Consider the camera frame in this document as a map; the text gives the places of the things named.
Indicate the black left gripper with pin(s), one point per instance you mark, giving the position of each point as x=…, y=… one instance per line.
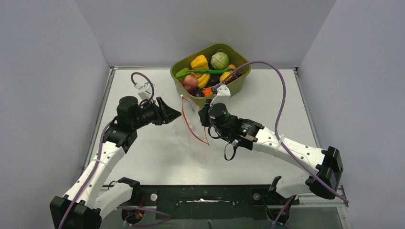
x=168, y=114

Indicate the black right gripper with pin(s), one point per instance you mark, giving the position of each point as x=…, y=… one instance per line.
x=204, y=115

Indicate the clear zip bag orange zipper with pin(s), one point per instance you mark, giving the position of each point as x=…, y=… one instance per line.
x=191, y=135

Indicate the pink toy peach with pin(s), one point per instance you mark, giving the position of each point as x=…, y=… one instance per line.
x=190, y=80

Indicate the green toy chili pepper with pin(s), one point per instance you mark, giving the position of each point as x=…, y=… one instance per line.
x=211, y=71

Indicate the yellow toy bell pepper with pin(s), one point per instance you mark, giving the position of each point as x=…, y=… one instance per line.
x=199, y=63

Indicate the green toy cabbage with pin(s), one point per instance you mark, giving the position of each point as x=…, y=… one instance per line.
x=220, y=60

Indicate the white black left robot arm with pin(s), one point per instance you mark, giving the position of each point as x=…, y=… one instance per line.
x=82, y=206

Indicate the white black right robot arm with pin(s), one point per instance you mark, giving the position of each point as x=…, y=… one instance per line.
x=322, y=168

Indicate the dark red toy fruit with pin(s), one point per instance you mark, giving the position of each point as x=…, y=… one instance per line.
x=189, y=88

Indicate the yellow toy banana bunch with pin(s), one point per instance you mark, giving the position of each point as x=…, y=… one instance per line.
x=203, y=79

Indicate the dark purple toy grapes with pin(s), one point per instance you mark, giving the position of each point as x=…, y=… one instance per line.
x=232, y=77

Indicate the olive green plastic bin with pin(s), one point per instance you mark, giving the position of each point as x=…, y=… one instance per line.
x=234, y=57

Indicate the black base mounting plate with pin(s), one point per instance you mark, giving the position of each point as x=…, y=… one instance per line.
x=257, y=202

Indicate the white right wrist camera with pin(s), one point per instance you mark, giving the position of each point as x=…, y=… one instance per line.
x=221, y=95

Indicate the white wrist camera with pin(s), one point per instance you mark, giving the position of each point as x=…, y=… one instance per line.
x=221, y=95
x=144, y=90

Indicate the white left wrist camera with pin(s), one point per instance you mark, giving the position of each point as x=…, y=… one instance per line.
x=144, y=90

